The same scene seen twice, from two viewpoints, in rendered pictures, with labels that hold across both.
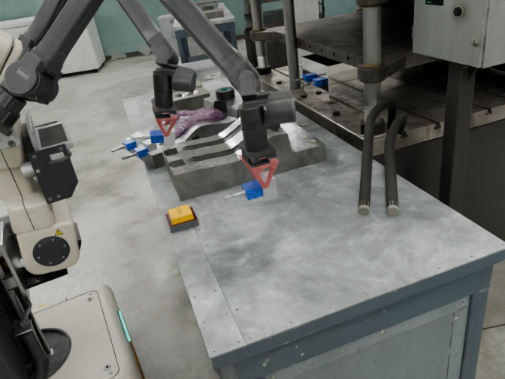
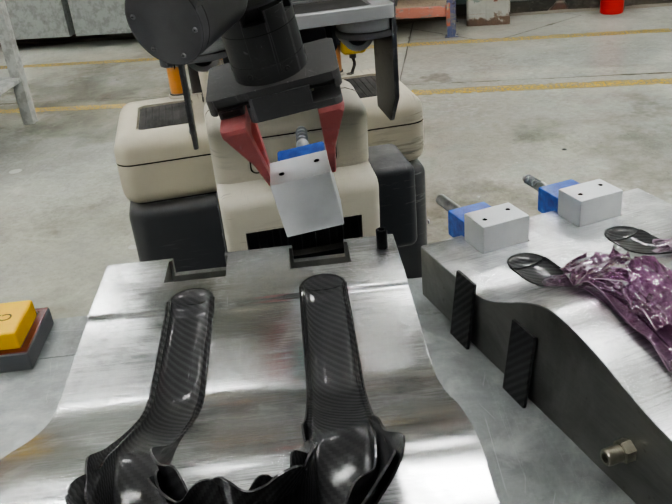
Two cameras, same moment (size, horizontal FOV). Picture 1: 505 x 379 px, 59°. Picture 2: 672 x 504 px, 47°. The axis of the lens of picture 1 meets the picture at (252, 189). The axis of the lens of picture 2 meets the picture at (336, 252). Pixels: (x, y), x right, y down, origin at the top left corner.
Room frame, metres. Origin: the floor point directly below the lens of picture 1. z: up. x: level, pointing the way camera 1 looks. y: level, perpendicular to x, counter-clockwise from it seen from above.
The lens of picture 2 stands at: (1.56, -0.33, 1.20)
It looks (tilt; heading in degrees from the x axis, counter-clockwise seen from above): 28 degrees down; 104
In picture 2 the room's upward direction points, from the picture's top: 6 degrees counter-clockwise
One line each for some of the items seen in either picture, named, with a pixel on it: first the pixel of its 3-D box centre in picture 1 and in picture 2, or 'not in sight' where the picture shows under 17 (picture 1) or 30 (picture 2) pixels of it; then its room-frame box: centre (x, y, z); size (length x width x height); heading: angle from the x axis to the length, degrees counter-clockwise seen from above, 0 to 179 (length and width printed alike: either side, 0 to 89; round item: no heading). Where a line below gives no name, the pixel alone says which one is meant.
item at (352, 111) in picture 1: (370, 86); not in sight; (2.21, -0.67, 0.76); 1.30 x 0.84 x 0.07; 15
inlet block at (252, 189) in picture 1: (248, 191); not in sight; (0.97, 0.01, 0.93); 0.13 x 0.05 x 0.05; 106
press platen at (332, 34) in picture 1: (372, 46); not in sight; (2.19, -0.68, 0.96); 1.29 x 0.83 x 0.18; 15
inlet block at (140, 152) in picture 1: (138, 153); (471, 221); (1.52, 0.39, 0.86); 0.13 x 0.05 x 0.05; 123
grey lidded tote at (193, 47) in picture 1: (182, 44); not in sight; (7.98, 0.83, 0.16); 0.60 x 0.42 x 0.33; 90
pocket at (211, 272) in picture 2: (178, 168); (200, 285); (1.29, 0.22, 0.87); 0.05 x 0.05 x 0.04; 15
